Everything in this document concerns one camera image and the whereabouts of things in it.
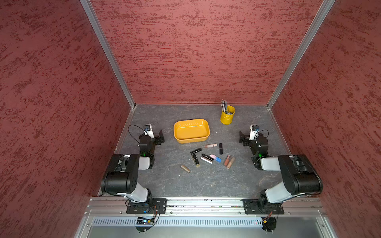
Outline black round lipstick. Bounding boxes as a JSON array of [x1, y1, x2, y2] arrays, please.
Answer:
[[219, 143, 223, 155]]

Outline silver cap lip gloss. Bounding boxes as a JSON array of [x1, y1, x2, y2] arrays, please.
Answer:
[[224, 155, 231, 167]]

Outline frosted peach lipstick tube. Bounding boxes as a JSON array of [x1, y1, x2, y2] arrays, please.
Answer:
[[226, 157, 236, 169]]

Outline pink blue gradient lipstick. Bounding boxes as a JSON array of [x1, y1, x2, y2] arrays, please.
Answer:
[[210, 154, 222, 163]]

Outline yellow storage tray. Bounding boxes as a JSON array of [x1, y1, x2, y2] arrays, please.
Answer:
[[174, 119, 210, 144]]

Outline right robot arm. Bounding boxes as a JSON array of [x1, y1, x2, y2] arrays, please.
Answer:
[[239, 131, 323, 207]]

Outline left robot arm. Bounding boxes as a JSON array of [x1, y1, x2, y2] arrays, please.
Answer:
[[100, 131, 165, 206]]

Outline gold lipstick tube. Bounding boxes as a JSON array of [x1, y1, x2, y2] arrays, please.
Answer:
[[181, 165, 191, 173]]

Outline silver black lipstick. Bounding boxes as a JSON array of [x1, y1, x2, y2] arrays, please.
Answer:
[[200, 154, 214, 164]]

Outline black gold-band lipstick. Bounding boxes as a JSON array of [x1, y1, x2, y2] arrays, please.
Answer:
[[191, 148, 202, 155]]

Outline black gold square lipstick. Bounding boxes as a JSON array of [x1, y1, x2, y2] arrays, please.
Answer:
[[192, 154, 200, 167]]

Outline yellow pen bucket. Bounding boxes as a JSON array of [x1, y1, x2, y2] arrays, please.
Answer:
[[220, 105, 236, 125]]

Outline pens in bucket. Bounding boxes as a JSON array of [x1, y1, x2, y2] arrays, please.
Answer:
[[221, 100, 230, 115]]

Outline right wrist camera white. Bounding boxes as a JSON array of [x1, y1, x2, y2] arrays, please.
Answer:
[[249, 125, 260, 141]]

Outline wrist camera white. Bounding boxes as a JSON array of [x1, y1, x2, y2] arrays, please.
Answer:
[[249, 125, 260, 141], [143, 124, 155, 139]]

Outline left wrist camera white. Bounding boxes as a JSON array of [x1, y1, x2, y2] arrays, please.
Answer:
[[143, 124, 155, 139]]

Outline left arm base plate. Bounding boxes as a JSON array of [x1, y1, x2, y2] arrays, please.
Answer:
[[126, 198, 167, 215]]

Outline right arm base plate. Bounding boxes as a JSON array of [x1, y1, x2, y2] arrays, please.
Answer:
[[242, 199, 284, 215]]

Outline aluminium front rail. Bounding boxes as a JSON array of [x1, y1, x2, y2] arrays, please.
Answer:
[[75, 196, 337, 238]]

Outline left corner aluminium post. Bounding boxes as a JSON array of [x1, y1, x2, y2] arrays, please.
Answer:
[[80, 0, 136, 110]]

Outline corner aluminium post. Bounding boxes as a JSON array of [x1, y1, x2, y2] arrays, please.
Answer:
[[267, 0, 335, 110], [80, 0, 136, 110]]

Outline right corner aluminium post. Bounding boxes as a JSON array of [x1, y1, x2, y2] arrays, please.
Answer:
[[267, 0, 335, 110]]

